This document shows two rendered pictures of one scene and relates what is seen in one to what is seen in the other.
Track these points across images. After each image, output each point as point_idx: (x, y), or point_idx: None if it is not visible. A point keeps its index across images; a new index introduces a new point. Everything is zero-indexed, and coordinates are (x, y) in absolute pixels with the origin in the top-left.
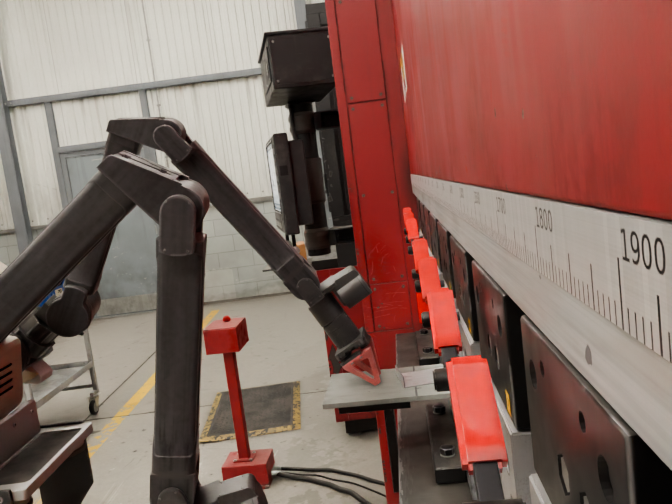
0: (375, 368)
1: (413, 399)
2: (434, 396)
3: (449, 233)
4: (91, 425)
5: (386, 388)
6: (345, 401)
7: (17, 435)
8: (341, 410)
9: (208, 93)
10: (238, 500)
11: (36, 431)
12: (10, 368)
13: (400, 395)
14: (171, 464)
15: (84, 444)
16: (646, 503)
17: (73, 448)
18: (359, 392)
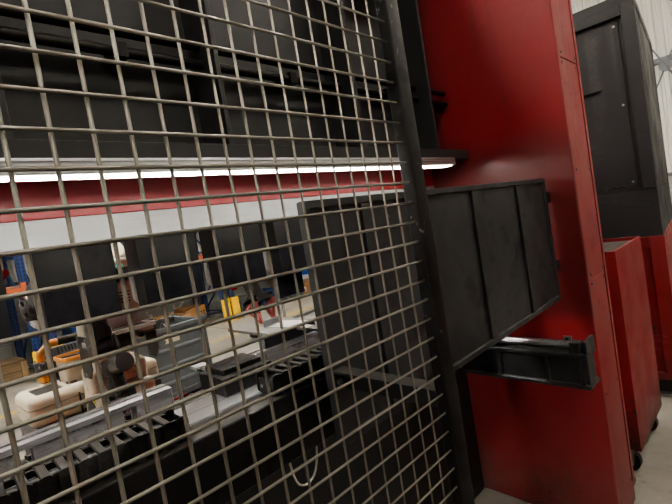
0: (258, 314)
1: (254, 333)
2: (261, 334)
3: (123, 243)
4: (153, 321)
5: (260, 326)
6: (235, 329)
7: (122, 320)
8: (250, 335)
9: None
10: (112, 357)
11: (138, 320)
12: (128, 292)
13: (253, 330)
14: (87, 335)
15: (151, 329)
16: None
17: (134, 328)
18: (249, 326)
